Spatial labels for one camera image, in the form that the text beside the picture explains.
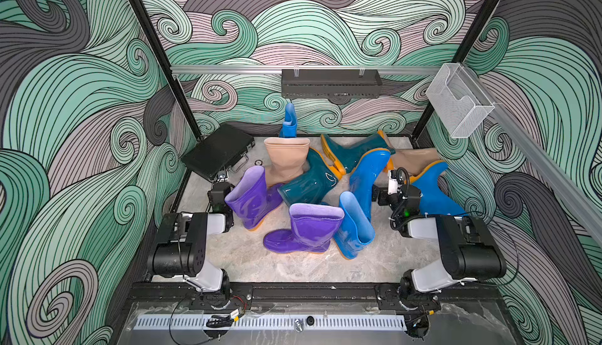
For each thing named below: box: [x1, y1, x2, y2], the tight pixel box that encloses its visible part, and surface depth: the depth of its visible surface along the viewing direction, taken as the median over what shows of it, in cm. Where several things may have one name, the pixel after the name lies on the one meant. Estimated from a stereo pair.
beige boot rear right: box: [390, 147, 443, 177], surface depth 109 cm
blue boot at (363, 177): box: [348, 148, 391, 225], surface depth 91 cm
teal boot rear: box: [320, 130, 396, 175], surface depth 109 cm
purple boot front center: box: [262, 203, 345, 254], surface depth 70 cm
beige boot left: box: [263, 136, 311, 188], surface depth 90 cm
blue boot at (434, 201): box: [409, 162, 467, 216], surface depth 96 cm
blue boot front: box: [334, 190, 376, 260], surface depth 67 cm
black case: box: [181, 123, 256, 181], surface depth 113 cm
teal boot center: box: [276, 147, 342, 205], surface depth 100 cm
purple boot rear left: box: [224, 165, 283, 231], surface depth 76 cm
